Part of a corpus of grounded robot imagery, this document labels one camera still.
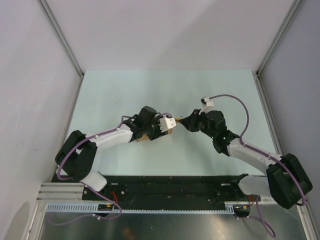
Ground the brown cardboard express box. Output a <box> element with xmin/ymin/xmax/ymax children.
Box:
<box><xmin>136</xmin><ymin>129</ymin><xmax>173</xmax><ymax>142</ymax></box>

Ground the aluminium frame post right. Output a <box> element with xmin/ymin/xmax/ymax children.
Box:
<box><xmin>255</xmin><ymin>0</ymin><xmax>305</xmax><ymax>78</ymax></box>

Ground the grey slotted cable duct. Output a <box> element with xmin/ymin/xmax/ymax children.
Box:
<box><xmin>46</xmin><ymin>202</ymin><xmax>251</xmax><ymax>214</ymax></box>

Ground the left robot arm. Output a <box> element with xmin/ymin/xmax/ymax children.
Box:
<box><xmin>55</xmin><ymin>106</ymin><xmax>177</xmax><ymax>200</ymax></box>

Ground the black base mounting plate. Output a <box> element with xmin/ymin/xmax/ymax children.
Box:
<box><xmin>98</xmin><ymin>174</ymin><xmax>255</xmax><ymax>203</ymax></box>

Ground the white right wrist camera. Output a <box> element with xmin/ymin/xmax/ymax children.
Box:
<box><xmin>199</xmin><ymin>97</ymin><xmax>215</xmax><ymax>115</ymax></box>

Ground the aluminium frame post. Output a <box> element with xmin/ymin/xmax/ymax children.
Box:
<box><xmin>37</xmin><ymin>0</ymin><xmax>85</xmax><ymax>80</ymax></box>
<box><xmin>255</xmin><ymin>0</ymin><xmax>305</xmax><ymax>78</ymax></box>

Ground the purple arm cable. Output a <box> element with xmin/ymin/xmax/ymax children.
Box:
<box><xmin>47</xmin><ymin>112</ymin><xmax>173</xmax><ymax>227</ymax></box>
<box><xmin>209</xmin><ymin>94</ymin><xmax>310</xmax><ymax>238</ymax></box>

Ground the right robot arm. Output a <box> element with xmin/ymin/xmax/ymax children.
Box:
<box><xmin>179</xmin><ymin>109</ymin><xmax>313</xmax><ymax>209</ymax></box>

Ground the aluminium front rail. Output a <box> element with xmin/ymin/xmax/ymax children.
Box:
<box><xmin>36</xmin><ymin>181</ymin><xmax>87</xmax><ymax>202</ymax></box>

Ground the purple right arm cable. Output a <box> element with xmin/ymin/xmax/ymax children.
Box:
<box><xmin>209</xmin><ymin>94</ymin><xmax>310</xmax><ymax>238</ymax></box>

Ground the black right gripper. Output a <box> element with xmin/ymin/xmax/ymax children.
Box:
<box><xmin>179</xmin><ymin>109</ymin><xmax>216</xmax><ymax>139</ymax></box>

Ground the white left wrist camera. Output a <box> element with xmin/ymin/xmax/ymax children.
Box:
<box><xmin>159</xmin><ymin>113</ymin><xmax>177</xmax><ymax>132</ymax></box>

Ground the aluminium frame post left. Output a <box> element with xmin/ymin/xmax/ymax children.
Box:
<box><xmin>37</xmin><ymin>0</ymin><xmax>85</xmax><ymax>80</ymax></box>

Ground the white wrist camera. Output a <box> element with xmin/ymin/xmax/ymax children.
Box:
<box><xmin>159</xmin><ymin>113</ymin><xmax>177</xmax><ymax>132</ymax></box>
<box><xmin>199</xmin><ymin>97</ymin><xmax>215</xmax><ymax>115</ymax></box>

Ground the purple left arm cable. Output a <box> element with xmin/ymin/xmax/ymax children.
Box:
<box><xmin>47</xmin><ymin>112</ymin><xmax>173</xmax><ymax>227</ymax></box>

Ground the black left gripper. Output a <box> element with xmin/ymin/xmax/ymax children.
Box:
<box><xmin>143</xmin><ymin>114</ymin><xmax>168</xmax><ymax>140</ymax></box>

